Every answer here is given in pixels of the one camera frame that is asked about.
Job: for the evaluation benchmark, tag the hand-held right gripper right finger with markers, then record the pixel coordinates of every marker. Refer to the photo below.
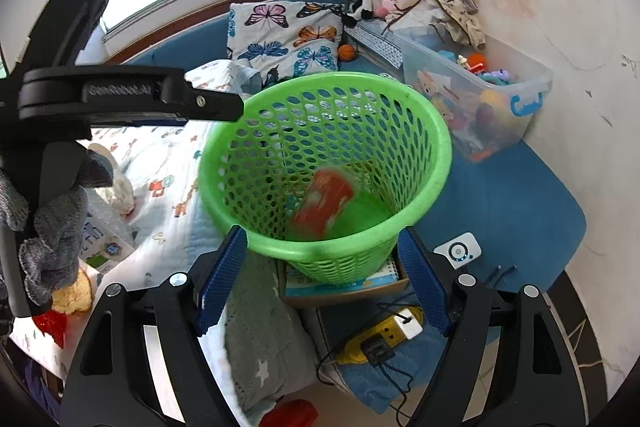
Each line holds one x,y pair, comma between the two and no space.
420,287

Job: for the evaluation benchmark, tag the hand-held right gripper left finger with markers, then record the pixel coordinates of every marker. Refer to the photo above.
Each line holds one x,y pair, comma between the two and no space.
220,279

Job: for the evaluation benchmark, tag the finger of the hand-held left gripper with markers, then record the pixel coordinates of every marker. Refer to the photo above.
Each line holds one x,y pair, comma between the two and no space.
217,107

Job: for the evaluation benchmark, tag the green plastic mesh basket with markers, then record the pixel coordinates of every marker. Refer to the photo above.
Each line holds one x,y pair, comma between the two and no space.
325,268

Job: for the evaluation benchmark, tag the white tissue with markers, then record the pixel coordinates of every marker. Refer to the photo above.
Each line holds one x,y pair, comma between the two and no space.
122,194

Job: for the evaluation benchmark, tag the red toy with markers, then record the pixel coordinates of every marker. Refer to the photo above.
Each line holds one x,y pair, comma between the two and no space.
325,199

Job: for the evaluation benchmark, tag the yellow wrapper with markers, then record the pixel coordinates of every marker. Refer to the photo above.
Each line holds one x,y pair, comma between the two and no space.
75,297

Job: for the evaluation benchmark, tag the white round-lens device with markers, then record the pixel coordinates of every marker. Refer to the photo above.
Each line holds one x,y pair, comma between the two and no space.
457,251

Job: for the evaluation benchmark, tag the grey star cushion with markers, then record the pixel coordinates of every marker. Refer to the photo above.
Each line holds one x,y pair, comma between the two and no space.
260,337

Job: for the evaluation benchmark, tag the cardboard box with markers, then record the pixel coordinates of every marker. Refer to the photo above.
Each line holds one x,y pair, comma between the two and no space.
350,298

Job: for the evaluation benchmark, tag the black charger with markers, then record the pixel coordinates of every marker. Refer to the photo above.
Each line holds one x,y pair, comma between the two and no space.
377,349

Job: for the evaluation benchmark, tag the white printed blanket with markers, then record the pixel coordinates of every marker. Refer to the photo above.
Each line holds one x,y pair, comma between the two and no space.
165,177

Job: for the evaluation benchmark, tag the butterfly print pillow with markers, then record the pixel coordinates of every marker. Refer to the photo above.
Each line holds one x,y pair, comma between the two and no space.
280,37

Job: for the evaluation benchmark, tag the yellow power strip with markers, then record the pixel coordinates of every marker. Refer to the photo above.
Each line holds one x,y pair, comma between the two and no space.
350,353

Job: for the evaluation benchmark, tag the white printed carton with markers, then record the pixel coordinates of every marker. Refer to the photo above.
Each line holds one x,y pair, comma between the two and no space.
107,247

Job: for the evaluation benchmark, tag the small orange basketball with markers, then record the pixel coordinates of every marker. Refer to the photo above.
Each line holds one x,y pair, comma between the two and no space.
346,52

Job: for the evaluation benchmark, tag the red plastic thing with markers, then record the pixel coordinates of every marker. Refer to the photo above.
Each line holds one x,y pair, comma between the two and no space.
290,414

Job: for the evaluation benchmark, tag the blue white patterned cloth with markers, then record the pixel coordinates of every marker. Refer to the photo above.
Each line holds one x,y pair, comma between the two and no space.
375,42

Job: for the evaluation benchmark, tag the red wrapper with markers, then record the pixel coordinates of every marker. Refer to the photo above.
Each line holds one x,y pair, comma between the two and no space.
52,327

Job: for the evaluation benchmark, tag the pile of colourful toys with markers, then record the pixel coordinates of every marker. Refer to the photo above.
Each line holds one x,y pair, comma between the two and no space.
450,102

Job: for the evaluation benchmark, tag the pink plush toy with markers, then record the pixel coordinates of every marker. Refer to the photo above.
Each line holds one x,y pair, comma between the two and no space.
387,4

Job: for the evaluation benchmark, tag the clear plastic storage box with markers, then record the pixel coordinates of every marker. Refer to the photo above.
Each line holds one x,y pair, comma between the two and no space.
435,57

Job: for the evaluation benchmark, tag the white cloth with brown trim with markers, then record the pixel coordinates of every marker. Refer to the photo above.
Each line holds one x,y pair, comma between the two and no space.
425,14

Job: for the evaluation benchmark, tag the beige patterned garment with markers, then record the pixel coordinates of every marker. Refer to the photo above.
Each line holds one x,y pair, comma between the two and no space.
465,22

